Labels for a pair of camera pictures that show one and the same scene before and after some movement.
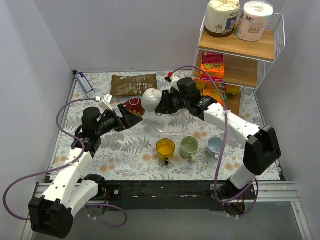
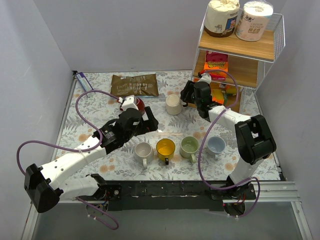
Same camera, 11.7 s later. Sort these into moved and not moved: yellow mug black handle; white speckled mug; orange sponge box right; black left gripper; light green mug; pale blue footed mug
Moved: white speckled mug; black left gripper
Not moved: orange sponge box right; light green mug; pale blue footed mug; yellow mug black handle
